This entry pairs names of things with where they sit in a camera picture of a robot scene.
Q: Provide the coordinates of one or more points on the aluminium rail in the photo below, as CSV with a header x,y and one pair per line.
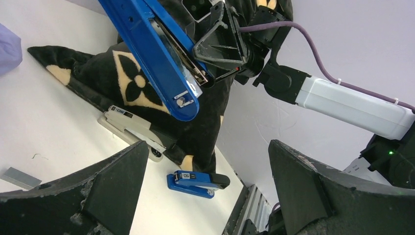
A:
x,y
250,213

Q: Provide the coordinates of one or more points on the beige and black stapler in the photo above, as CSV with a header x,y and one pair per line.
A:
x,y
131,129

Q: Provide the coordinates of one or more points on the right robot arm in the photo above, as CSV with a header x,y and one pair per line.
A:
x,y
389,156

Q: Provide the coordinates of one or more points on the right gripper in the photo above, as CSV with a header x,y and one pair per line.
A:
x,y
219,42

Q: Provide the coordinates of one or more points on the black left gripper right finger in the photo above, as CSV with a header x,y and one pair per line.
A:
x,y
317,199

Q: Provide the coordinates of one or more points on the lavender crumpled cloth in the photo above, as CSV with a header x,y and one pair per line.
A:
x,y
11,54

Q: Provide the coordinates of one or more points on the black floral blanket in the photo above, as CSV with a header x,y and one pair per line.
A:
x,y
115,78

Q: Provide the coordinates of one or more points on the blue stapler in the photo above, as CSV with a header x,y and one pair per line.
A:
x,y
164,52
197,183

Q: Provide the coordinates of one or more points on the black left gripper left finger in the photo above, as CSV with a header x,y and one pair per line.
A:
x,y
98,200

